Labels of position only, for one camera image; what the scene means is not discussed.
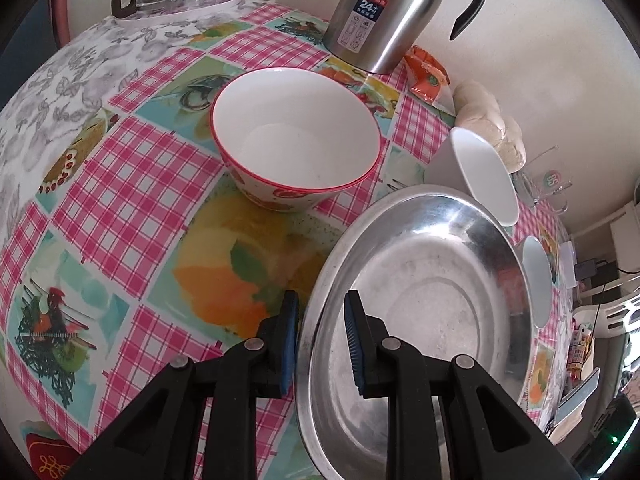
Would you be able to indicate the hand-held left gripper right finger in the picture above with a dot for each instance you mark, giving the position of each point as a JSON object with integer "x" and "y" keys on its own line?
{"x": 352, "y": 340}

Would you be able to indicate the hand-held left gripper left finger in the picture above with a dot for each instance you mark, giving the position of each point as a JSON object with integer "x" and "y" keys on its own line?
{"x": 290, "y": 340}

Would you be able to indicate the red-rimmed white bowl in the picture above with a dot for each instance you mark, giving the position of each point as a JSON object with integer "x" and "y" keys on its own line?
{"x": 300, "y": 125}

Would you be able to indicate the pale blue bowl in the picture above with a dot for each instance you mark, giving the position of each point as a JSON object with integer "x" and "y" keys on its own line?
{"x": 537, "y": 280}

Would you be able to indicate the white deep bowl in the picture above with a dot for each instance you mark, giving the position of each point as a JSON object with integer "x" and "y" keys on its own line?
{"x": 490, "y": 180}

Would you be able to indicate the pink checked fruit-print tablecloth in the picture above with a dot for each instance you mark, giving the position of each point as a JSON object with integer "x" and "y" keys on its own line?
{"x": 150, "y": 160}

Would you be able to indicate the white power box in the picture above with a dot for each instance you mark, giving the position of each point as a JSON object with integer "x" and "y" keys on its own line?
{"x": 567, "y": 262}

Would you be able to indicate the grey flat box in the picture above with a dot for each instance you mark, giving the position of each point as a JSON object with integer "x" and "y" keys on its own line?
{"x": 577, "y": 395}

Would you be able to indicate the black charger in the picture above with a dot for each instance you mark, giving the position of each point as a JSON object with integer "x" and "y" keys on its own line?
{"x": 589, "y": 269}

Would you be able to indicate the clear glass mug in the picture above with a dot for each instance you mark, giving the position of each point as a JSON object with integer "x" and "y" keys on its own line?
{"x": 547, "y": 180}

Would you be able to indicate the bag of white buns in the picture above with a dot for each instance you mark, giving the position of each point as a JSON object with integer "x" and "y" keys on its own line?
{"x": 485, "y": 115}

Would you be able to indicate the white plastic chair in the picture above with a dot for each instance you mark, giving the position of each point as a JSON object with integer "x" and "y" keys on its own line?
{"x": 620, "y": 312}

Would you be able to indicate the orange snack packet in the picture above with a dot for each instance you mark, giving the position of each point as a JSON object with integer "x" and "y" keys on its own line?
{"x": 430, "y": 77}

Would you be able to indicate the stainless steel thermos jug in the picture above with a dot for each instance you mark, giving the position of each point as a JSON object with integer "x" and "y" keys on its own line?
{"x": 380, "y": 15}

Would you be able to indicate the white tray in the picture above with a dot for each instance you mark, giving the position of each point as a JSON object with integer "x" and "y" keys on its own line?
{"x": 200, "y": 10}

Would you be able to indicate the pink chair backrest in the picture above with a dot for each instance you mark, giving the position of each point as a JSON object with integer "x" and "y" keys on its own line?
{"x": 60, "y": 10}

